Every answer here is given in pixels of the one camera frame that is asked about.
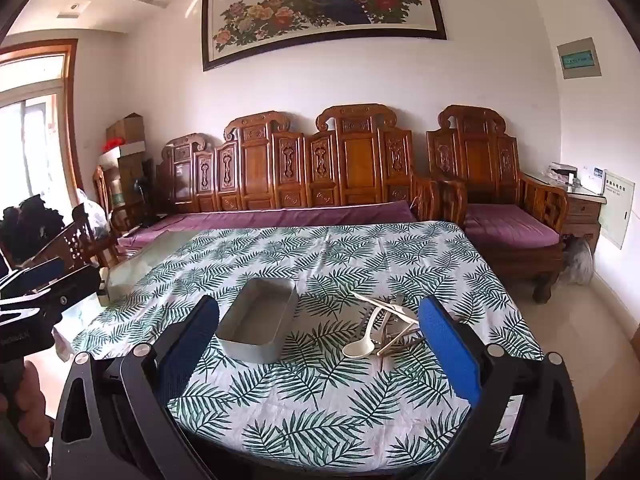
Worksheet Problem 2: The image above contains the framed peacock flower painting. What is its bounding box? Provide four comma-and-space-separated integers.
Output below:
201, 0, 447, 72

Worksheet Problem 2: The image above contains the leaf print tablecloth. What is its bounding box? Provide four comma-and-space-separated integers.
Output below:
70, 220, 546, 473

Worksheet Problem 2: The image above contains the carved wooden sofa bench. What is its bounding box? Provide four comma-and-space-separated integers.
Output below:
155, 104, 441, 226

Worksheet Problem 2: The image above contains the dark cloth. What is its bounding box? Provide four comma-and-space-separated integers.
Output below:
0, 197, 66, 263

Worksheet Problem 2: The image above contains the purple armchair cushion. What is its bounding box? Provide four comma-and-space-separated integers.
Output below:
462, 203, 561, 248

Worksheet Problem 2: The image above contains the wooden chopstick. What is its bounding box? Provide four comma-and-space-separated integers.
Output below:
348, 291, 420, 323
376, 327, 426, 357

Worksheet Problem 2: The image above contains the carved wooden chair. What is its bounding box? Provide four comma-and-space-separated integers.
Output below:
30, 204, 122, 273

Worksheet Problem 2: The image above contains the white device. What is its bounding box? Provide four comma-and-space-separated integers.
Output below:
546, 162, 577, 187

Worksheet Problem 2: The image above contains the purple sofa cushion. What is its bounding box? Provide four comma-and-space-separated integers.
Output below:
117, 200, 418, 256

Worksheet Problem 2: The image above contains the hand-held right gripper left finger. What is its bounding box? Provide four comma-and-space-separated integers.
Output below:
50, 295, 221, 480

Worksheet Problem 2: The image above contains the white wall panel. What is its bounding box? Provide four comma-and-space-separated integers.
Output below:
598, 169, 636, 251

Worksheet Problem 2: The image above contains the wooden framed window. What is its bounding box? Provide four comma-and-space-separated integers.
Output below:
0, 40, 83, 221

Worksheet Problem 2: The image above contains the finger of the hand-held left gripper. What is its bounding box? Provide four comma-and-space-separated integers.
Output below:
0, 257, 67, 293
27, 264, 103, 318

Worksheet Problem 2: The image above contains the carved wooden armchair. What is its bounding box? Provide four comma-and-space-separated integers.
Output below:
425, 105, 568, 303

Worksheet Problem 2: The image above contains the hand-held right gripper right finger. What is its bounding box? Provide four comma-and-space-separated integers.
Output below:
417, 296, 588, 480

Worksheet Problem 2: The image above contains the wooden side table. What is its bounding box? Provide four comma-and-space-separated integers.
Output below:
522, 172, 608, 256

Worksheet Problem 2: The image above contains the metal fork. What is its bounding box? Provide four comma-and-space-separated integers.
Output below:
359, 294, 406, 333

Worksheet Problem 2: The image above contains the person's left hand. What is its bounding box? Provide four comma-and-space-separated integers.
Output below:
0, 361, 54, 442

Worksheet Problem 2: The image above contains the crumpled clear plastic bag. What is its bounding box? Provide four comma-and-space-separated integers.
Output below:
75, 187, 109, 233

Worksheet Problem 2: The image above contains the brown cardboard box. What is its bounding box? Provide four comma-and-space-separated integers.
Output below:
105, 112, 146, 145

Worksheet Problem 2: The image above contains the grey wall box green label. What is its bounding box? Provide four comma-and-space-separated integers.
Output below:
556, 36, 603, 80

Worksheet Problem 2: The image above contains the red and white box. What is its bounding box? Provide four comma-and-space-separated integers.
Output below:
101, 136, 147, 157

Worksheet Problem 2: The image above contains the grey metal tray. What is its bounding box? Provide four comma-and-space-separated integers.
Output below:
215, 276, 299, 365

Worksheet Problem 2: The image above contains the white plastic spoon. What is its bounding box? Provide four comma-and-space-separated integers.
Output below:
341, 305, 386, 359

